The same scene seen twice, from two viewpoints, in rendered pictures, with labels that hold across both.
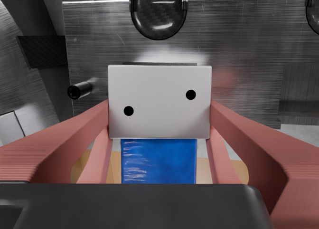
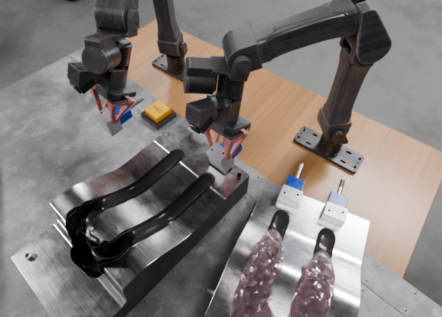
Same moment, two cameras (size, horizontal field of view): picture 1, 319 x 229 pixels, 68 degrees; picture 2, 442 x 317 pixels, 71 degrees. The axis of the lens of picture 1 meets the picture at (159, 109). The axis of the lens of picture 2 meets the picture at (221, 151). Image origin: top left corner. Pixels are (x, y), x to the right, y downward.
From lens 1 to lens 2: 65 cm
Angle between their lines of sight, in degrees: 35
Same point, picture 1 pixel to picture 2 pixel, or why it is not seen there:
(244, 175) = not seen: hidden behind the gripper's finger
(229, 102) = not seen: hidden behind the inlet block
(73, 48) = (233, 187)
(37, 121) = (271, 192)
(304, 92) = (194, 148)
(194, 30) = (204, 170)
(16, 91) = (270, 204)
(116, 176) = (271, 169)
